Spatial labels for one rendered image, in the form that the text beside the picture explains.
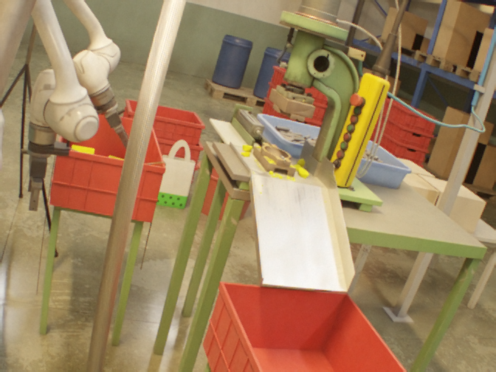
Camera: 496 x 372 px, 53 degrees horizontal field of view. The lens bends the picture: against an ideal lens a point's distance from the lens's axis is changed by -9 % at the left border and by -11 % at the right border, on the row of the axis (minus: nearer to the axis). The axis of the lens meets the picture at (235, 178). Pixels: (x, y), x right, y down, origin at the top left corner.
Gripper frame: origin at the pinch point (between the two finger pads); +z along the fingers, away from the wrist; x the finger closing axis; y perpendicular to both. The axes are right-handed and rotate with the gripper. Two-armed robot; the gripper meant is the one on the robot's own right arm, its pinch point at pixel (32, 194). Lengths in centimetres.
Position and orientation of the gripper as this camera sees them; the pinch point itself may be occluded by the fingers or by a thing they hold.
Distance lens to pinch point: 167.1
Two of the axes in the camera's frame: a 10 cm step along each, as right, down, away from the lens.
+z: -2.7, 9.2, 3.0
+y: -8.9, -1.2, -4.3
